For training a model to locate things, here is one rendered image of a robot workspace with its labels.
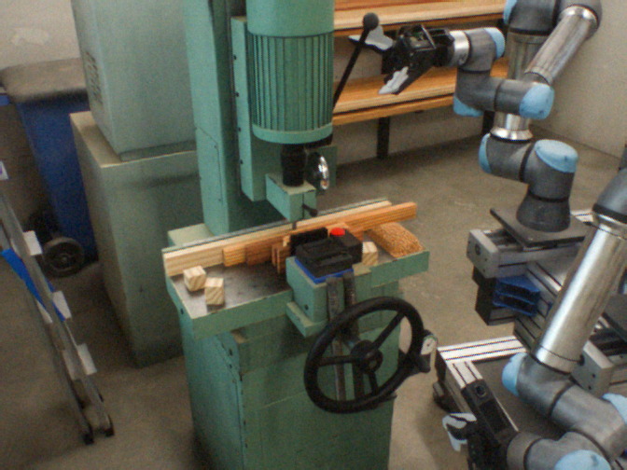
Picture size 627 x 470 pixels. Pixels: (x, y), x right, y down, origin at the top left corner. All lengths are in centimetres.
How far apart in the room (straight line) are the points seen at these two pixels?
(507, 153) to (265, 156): 72
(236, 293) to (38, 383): 145
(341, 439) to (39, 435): 116
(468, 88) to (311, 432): 94
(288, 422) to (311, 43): 90
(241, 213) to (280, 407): 50
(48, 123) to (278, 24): 187
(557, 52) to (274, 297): 85
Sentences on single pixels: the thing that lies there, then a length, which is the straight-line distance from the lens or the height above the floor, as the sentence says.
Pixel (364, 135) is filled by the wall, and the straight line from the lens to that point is 431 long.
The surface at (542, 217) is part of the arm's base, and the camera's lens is 182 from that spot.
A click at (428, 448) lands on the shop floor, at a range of 222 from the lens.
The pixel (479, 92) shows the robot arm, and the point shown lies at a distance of 144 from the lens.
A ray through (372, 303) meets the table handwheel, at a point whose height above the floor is 95.
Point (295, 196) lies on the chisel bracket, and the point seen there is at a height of 106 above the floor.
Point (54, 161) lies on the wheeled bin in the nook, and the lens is 300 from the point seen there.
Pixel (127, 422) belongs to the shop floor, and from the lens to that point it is 235.
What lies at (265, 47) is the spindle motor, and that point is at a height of 139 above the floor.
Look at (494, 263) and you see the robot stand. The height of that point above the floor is 73.
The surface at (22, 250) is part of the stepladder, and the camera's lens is 187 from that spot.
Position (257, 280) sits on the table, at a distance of 135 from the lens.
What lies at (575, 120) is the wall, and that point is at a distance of 512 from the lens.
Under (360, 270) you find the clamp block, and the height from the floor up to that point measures 96.
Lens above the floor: 164
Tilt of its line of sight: 29 degrees down
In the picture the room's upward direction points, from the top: straight up
